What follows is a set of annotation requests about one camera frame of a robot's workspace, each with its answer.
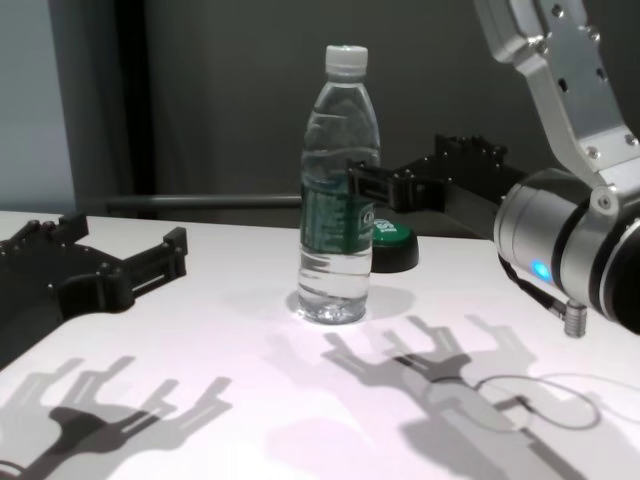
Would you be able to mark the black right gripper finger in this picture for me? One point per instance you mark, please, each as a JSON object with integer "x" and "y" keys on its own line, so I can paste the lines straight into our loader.
{"x": 470, "y": 150}
{"x": 385, "y": 187}

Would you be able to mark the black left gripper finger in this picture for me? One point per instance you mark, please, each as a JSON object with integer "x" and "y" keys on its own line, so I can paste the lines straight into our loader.
{"x": 70, "y": 227}
{"x": 155, "y": 265}

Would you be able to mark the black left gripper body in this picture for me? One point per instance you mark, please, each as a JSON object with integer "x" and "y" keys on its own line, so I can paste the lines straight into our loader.
{"x": 50, "y": 285}

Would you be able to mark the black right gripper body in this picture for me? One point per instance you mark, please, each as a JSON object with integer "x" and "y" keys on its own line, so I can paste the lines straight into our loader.
{"x": 475, "y": 192}

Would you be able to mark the clear water bottle green label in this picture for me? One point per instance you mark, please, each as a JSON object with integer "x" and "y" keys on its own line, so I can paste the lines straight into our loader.
{"x": 337, "y": 200}

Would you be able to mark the green push button black base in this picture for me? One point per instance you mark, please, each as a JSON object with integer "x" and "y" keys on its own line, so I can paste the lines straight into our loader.
{"x": 397, "y": 250}

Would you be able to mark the thin grey horizontal rail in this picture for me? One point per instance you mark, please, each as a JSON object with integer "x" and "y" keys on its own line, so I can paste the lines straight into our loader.
{"x": 200, "y": 202}

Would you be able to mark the dark vertical frame post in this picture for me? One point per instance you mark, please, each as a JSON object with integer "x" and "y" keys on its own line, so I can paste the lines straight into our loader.
{"x": 130, "y": 100}

